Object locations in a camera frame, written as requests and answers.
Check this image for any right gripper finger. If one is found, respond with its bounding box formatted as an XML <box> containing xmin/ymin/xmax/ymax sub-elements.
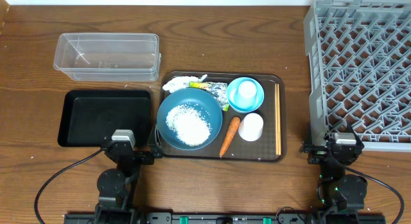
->
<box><xmin>347</xmin><ymin>124</ymin><xmax>361</xmax><ymax>141</ymax></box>
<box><xmin>303</xmin><ymin>124</ymin><xmax>313</xmax><ymax>146</ymax></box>

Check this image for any pile of white rice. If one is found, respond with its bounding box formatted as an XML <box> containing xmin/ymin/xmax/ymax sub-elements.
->
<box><xmin>166</xmin><ymin>105</ymin><xmax>211</xmax><ymax>147</ymax></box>

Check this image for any dark blue plate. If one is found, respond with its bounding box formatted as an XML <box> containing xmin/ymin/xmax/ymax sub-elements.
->
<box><xmin>157</xmin><ymin>88</ymin><xmax>223</xmax><ymax>151</ymax></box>

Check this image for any white pink cup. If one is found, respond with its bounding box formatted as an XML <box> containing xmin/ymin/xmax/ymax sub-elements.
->
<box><xmin>238</xmin><ymin>113</ymin><xmax>264</xmax><ymax>142</ymax></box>

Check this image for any light blue bowl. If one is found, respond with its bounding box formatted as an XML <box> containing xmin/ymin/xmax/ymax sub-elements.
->
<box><xmin>227</xmin><ymin>77</ymin><xmax>265</xmax><ymax>113</ymax></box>

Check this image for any light blue cup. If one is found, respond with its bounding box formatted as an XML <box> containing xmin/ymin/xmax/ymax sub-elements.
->
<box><xmin>236</xmin><ymin>80</ymin><xmax>257</xmax><ymax>101</ymax></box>

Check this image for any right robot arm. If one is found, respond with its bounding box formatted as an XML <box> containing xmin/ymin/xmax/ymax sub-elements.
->
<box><xmin>300</xmin><ymin>126</ymin><xmax>367</xmax><ymax>223</ymax></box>

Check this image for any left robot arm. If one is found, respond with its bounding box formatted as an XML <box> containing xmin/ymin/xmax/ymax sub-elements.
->
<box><xmin>94</xmin><ymin>126</ymin><xmax>162</xmax><ymax>224</ymax></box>

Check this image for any grey dishwasher rack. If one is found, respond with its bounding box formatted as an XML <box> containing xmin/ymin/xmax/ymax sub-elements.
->
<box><xmin>303</xmin><ymin>0</ymin><xmax>410</xmax><ymax>152</ymax></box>

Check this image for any black plastic bin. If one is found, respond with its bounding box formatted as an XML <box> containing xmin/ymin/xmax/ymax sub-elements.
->
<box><xmin>57</xmin><ymin>90</ymin><xmax>151</xmax><ymax>147</ymax></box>

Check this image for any dark brown serving tray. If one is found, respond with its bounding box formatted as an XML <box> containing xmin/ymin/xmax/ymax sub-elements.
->
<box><xmin>160</xmin><ymin>74</ymin><xmax>287</xmax><ymax>162</ymax></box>

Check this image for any left wooden chopstick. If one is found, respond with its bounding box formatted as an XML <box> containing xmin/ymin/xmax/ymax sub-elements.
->
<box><xmin>275</xmin><ymin>84</ymin><xmax>281</xmax><ymax>155</ymax></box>

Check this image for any crumpled white paper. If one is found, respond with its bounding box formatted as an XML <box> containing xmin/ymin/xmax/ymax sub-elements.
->
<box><xmin>162</xmin><ymin>74</ymin><xmax>207</xmax><ymax>93</ymax></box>

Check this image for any orange carrot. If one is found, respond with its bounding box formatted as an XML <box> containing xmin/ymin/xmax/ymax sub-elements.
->
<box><xmin>219</xmin><ymin>117</ymin><xmax>241</xmax><ymax>157</ymax></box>

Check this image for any green foil snack wrapper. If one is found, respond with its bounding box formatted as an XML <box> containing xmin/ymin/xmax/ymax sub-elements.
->
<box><xmin>189</xmin><ymin>82</ymin><xmax>229</xmax><ymax>112</ymax></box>

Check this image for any clear plastic bin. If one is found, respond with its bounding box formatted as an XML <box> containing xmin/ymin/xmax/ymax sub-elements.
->
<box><xmin>53</xmin><ymin>33</ymin><xmax>161</xmax><ymax>82</ymax></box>

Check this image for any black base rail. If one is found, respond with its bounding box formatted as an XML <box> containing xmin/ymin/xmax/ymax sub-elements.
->
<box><xmin>63</xmin><ymin>212</ymin><xmax>387</xmax><ymax>224</ymax></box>

